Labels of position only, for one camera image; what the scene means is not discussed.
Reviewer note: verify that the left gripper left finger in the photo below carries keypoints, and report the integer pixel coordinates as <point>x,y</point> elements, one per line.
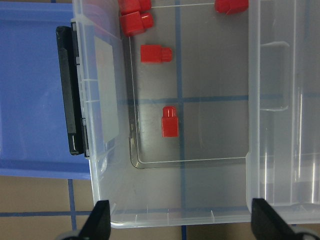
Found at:
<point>98,224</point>

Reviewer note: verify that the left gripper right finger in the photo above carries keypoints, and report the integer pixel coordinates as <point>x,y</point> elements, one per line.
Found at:
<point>266,223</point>

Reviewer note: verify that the red block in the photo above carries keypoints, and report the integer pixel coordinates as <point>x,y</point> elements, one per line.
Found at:
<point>136,23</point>
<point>230,7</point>
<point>155,54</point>
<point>169,122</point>
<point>132,6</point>

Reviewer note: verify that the clear plastic box lid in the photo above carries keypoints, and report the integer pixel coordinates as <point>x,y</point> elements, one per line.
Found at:
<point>283,159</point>

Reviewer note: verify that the blue plastic tray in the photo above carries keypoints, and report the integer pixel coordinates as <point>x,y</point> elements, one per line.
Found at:
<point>33,132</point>

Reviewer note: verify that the clear plastic storage box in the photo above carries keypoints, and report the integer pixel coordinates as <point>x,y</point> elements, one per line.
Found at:
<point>198,177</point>

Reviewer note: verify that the black box latch handle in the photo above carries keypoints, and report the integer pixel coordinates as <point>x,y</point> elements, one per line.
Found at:
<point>69,61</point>

